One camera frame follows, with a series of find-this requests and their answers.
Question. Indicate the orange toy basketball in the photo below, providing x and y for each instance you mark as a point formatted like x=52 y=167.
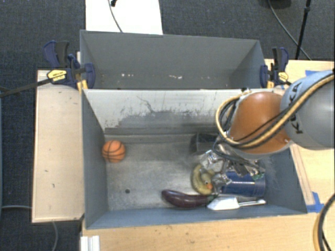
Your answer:
x=113 y=151

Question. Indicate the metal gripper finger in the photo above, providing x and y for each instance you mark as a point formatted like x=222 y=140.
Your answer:
x=220 y=181
x=211 y=159

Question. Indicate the dark blue cylindrical can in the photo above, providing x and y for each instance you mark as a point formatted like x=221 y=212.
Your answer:
x=246 y=188

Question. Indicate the grey metal bin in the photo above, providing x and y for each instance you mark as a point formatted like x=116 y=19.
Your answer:
x=157 y=166

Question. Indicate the pale wood board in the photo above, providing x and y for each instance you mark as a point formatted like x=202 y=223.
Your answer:
x=57 y=153

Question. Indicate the yellow rubber duck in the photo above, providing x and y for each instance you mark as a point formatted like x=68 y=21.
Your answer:
x=201 y=182

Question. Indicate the purple toy eggplant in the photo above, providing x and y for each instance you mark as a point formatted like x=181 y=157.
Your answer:
x=183 y=199

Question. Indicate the black cup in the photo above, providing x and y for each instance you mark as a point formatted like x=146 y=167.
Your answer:
x=201 y=143

